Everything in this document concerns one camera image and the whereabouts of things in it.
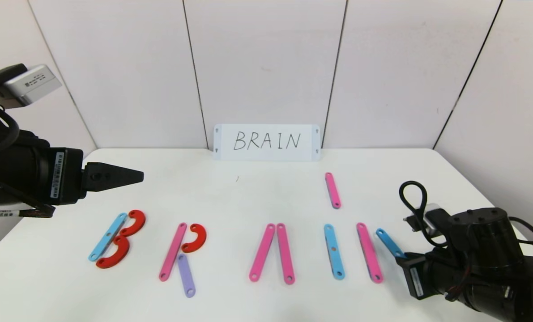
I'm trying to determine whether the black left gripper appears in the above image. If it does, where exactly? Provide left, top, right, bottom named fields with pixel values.
left=0, top=145, right=144, bottom=207

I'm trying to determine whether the red curved plastic piece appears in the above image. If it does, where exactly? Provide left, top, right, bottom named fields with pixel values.
left=95, top=236, right=130, bottom=269
left=119, top=210, right=146, bottom=237

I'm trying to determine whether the pink plastic bar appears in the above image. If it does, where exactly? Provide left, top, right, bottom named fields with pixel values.
left=276, top=223, right=295, bottom=285
left=249, top=224, right=276, bottom=283
left=325, top=172, right=341, bottom=209
left=158, top=223, right=188, bottom=282
left=357, top=223, right=384, bottom=284

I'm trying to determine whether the black right arm cable loop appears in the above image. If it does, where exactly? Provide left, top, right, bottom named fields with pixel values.
left=399, top=181, right=448, bottom=247

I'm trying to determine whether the blue bar with orange dot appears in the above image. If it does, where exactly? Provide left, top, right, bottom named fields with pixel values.
left=324, top=224, right=346, bottom=281

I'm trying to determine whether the short purple plastic bar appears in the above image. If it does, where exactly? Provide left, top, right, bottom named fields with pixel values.
left=177, top=254, right=196, bottom=298

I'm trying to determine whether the braided black labelled cable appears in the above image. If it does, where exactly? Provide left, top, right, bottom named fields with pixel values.
left=0, top=203, right=55, bottom=219

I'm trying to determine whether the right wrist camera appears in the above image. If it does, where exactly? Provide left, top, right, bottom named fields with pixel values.
left=404, top=203, right=448, bottom=236

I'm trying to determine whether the small red curved piece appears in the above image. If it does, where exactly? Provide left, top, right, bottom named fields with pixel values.
left=181, top=224, right=207, bottom=254

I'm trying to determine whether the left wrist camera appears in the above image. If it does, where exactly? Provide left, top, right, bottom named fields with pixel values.
left=0, top=64, right=63, bottom=109

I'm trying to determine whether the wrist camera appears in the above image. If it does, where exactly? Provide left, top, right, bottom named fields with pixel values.
left=404, top=203, right=448, bottom=236
left=0, top=64, right=63, bottom=109

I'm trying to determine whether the blue plastic bar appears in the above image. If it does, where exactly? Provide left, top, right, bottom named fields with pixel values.
left=88, top=212, right=128, bottom=262
left=376, top=229, right=407, bottom=259

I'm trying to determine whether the white sign reading BRAIN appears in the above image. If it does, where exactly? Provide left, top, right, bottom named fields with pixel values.
left=213, top=123, right=321, bottom=161

